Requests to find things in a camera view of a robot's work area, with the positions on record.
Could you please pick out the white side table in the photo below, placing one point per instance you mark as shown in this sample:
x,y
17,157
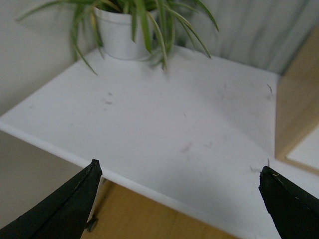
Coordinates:
x,y
194,138

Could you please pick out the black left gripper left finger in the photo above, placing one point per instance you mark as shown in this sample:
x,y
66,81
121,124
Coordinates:
x,y
63,214

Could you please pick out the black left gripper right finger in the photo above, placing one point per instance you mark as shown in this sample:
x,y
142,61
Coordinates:
x,y
294,211

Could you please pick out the wooden drawer cabinet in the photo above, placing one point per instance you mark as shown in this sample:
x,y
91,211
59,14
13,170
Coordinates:
x,y
297,102

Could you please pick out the white plant pot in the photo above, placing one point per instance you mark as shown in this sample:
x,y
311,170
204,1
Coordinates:
x,y
116,34

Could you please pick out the green spider plant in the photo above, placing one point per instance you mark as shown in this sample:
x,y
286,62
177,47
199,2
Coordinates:
x,y
158,19

